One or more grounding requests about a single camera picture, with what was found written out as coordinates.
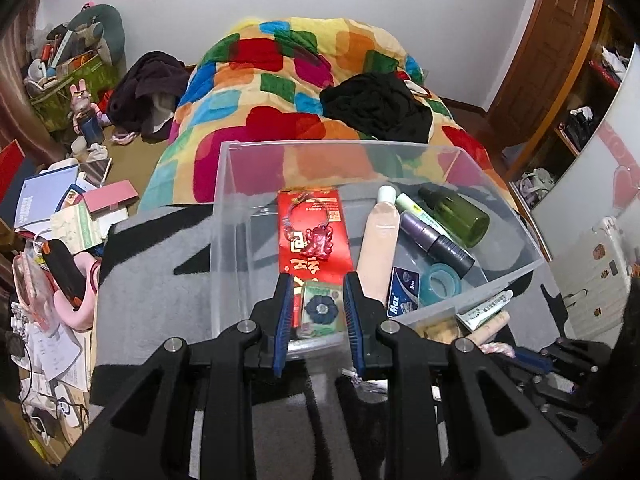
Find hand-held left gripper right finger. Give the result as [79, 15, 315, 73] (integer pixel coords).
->
[342, 272, 583, 480]

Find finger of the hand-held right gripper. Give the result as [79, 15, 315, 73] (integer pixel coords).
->
[515, 349, 576, 396]
[542, 339, 599, 377]

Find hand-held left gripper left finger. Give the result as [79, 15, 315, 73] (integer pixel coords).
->
[60, 272, 296, 480]

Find mint green packet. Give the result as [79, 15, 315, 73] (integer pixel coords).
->
[292, 280, 347, 341]

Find small blue box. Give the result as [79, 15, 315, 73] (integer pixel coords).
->
[387, 266, 424, 319]

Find white ointment tube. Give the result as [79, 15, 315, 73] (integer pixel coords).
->
[457, 290, 515, 332]

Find red paper envelope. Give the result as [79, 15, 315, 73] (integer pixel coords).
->
[276, 187, 357, 311]

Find clear plastic storage bin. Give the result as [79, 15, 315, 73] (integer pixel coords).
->
[210, 140, 547, 361]

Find teal tape roll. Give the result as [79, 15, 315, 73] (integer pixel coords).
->
[419, 262, 460, 307]

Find beige cosmetic tube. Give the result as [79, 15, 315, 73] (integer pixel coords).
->
[356, 185, 402, 307]

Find pink charm keychain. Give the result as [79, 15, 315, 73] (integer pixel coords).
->
[282, 194, 342, 262]

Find purple bottle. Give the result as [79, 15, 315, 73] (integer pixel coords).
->
[400, 210, 476, 277]

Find pale green tube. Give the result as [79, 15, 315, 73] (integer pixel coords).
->
[395, 192, 436, 227]

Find green spray bottle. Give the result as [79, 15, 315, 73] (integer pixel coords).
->
[417, 184, 491, 250]

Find white suitcase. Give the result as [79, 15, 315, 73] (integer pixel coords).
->
[550, 216, 639, 341]

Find grey black blanket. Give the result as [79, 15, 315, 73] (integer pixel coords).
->
[90, 180, 567, 480]

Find white bag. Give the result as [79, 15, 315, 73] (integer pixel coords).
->
[520, 167, 557, 209]

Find white sliding door with hearts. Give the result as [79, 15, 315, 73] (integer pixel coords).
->
[530, 45, 640, 322]

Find pink box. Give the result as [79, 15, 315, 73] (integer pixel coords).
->
[82, 180, 139, 219]

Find black clothing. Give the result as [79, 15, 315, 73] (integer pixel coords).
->
[320, 72, 434, 144]

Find black tool with orange trim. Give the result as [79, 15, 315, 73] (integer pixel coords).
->
[42, 239, 87, 307]

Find dark folded clothes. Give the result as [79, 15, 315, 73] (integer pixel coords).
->
[562, 105, 599, 154]

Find green patterned booklet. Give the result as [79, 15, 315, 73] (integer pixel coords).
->
[50, 202, 104, 251]

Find pile of papers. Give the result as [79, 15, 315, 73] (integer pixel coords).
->
[20, 320, 86, 387]

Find colourful patchwork quilt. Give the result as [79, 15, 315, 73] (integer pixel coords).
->
[137, 16, 516, 211]

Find wooden wardrobe shelving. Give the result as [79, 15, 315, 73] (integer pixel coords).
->
[500, 0, 640, 241]

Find pink transparent pouch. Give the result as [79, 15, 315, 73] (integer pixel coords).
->
[12, 252, 61, 332]

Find blue book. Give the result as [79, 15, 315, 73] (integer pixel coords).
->
[14, 167, 81, 231]

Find dark blue bottle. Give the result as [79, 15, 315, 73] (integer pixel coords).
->
[80, 112, 104, 146]

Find dark purple clothing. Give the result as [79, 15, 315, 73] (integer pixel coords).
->
[107, 51, 191, 142]

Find pink bunny toy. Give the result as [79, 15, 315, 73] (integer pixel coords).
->
[69, 82, 101, 134]

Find red box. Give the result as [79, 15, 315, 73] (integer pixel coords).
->
[0, 140, 29, 202]

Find green storage bag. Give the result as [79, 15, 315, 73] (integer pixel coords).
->
[30, 52, 121, 134]

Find wooden door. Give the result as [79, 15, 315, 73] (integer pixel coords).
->
[487, 0, 604, 126]

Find grey green neck pillow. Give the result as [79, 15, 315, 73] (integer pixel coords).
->
[67, 4, 126, 66]

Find striped curtain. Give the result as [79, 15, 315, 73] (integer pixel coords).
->
[0, 10, 61, 162]

